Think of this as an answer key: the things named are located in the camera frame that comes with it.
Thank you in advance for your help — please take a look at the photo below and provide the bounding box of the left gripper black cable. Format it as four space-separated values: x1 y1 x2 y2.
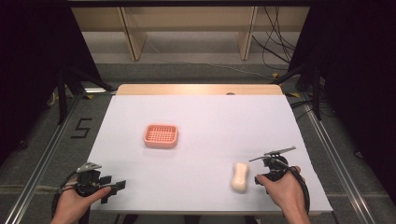
50 170 79 219

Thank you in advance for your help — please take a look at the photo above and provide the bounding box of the light wooden shelf unit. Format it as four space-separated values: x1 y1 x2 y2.
70 5 312 63

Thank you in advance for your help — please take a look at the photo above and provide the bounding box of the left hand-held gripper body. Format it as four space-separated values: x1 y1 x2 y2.
75 161 103 198

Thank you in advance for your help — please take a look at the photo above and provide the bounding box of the black metal stand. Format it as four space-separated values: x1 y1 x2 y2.
273 61 325 121
56 63 115 126

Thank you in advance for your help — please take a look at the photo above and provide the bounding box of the person's right hand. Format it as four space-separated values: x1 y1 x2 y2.
255 165 312 218

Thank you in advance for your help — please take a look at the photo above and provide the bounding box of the metal floor rail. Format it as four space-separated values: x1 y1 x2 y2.
299 92 378 224
3 92 84 224

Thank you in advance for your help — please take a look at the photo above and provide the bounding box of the white floor cable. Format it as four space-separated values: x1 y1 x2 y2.
145 39 276 79

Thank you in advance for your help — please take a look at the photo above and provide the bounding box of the cream soap bar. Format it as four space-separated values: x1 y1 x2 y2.
230 161 250 194

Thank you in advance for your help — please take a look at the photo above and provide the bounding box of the bundle of black cables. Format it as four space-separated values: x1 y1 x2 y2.
251 6 297 72

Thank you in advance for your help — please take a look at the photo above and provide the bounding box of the pink soap dish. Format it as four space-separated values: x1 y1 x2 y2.
143 123 179 149

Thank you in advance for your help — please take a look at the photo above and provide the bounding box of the wooden table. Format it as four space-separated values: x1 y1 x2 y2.
115 83 285 96

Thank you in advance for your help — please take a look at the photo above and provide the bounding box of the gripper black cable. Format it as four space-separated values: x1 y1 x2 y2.
278 158 312 217
50 170 79 219

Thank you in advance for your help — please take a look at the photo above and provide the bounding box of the black curtain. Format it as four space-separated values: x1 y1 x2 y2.
0 0 104 166
288 0 396 197

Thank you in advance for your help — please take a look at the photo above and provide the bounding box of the person's left hand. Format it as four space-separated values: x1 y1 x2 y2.
50 186 112 224

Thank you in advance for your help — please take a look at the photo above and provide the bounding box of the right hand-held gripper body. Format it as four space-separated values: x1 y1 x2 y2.
248 146 297 185

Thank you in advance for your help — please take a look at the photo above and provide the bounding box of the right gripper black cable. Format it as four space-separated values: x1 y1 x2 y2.
278 158 312 217

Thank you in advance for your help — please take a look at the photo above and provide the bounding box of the white table cover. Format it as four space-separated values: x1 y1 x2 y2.
87 94 334 217

